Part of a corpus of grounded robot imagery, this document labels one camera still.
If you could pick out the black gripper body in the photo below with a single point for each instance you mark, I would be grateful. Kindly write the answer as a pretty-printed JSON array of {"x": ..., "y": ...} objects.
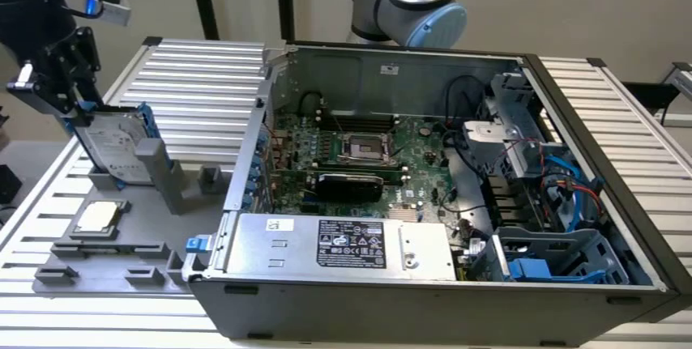
[{"x": 38, "y": 21}]

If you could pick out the hard disk with blue bracket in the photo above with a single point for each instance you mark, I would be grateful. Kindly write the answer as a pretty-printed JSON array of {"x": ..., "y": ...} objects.
[{"x": 119, "y": 146}]

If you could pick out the blue disk bay clip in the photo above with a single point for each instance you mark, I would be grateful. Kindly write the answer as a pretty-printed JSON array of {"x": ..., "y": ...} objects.
[{"x": 529, "y": 270}]

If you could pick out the black box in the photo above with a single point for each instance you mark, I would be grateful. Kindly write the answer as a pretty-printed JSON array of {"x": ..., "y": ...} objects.
[{"x": 8, "y": 185}]

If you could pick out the silver CPU chip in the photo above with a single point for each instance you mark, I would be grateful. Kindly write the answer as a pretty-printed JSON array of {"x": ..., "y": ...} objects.
[{"x": 101, "y": 219}]

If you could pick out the grey parts rack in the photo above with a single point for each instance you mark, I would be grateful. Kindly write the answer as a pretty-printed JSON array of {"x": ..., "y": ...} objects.
[{"x": 135, "y": 227}]

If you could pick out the blue case latch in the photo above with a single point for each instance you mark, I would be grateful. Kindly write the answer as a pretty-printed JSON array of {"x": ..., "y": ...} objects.
[{"x": 195, "y": 243}]

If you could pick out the black RAM slot bank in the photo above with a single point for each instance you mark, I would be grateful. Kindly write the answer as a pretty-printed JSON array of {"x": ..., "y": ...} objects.
[
  {"x": 357, "y": 122},
  {"x": 360, "y": 169}
]

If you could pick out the CPU socket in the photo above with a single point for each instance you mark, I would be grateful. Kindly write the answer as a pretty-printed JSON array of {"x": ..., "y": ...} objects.
[{"x": 364, "y": 148}]

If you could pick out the black graphics card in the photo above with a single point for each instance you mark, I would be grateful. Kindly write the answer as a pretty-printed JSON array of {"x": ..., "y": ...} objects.
[{"x": 349, "y": 186}]

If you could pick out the silver power supply unit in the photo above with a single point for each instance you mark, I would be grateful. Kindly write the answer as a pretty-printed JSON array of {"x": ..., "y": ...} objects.
[{"x": 302, "y": 252}]

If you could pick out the small finned heat sink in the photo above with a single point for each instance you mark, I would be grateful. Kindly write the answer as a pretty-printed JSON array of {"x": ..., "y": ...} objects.
[{"x": 404, "y": 214}]

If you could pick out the green motherboard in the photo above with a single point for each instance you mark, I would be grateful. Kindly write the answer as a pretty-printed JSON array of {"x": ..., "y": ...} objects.
[{"x": 426, "y": 187}]

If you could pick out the metal drive cage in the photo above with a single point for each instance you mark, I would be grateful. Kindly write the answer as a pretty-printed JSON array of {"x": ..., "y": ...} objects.
[{"x": 513, "y": 122}]

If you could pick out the open black PC case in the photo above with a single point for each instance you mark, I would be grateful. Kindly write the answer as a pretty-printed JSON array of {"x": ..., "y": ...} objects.
[{"x": 378, "y": 312}]

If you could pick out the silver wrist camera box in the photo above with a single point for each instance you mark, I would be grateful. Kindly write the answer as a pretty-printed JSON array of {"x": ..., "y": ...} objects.
[{"x": 111, "y": 9}]

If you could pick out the aluminium frame profile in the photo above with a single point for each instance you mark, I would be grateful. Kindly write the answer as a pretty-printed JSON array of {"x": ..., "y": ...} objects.
[{"x": 679, "y": 86}]

